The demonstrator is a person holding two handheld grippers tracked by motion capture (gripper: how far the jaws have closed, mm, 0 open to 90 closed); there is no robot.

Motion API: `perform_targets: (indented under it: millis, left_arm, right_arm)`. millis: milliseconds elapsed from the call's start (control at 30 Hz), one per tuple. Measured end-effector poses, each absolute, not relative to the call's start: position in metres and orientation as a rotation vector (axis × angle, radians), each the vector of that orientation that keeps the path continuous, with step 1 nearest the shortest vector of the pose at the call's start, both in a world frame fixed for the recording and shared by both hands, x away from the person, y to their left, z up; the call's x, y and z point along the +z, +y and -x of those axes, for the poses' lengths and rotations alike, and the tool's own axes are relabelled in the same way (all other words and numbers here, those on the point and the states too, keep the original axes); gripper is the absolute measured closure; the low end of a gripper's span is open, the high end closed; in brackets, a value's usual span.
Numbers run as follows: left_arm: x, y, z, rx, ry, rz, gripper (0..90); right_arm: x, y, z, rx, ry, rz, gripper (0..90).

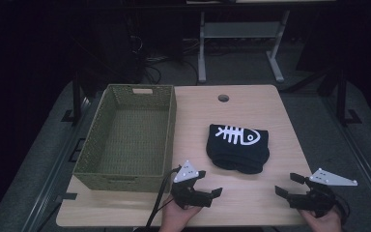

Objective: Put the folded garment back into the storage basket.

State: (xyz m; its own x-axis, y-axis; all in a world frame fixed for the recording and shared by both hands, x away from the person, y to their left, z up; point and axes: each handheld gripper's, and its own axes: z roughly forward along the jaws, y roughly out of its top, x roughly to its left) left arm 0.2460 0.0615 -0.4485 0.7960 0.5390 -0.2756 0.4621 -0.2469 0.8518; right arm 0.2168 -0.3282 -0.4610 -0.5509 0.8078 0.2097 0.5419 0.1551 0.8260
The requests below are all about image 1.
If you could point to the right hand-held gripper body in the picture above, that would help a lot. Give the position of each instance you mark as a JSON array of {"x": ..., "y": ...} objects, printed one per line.
[{"x": 319, "y": 199}]

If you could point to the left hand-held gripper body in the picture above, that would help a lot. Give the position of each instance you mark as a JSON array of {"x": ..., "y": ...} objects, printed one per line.
[{"x": 190, "y": 197}]

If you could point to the black cloth with fishbone print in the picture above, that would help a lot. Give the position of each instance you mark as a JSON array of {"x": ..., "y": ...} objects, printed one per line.
[{"x": 238, "y": 154}]

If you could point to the green woven basket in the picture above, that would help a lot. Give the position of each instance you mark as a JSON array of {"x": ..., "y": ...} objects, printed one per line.
[{"x": 132, "y": 135}]

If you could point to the person's right hand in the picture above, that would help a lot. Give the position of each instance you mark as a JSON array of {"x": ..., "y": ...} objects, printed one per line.
[{"x": 327, "y": 224}]

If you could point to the person's left hand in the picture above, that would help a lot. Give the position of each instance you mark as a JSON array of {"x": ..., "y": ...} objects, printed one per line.
[{"x": 175, "y": 219}]

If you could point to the black metal stand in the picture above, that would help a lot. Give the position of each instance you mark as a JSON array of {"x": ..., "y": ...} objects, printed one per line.
[
  {"x": 76, "y": 96},
  {"x": 343, "y": 100}
]

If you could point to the metal floor rail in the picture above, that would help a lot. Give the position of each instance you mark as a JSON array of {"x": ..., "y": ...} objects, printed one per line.
[
  {"x": 360, "y": 154},
  {"x": 53, "y": 167}
]

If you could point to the white metal desk frame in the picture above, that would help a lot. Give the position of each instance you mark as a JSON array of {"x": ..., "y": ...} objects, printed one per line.
[{"x": 238, "y": 30}]

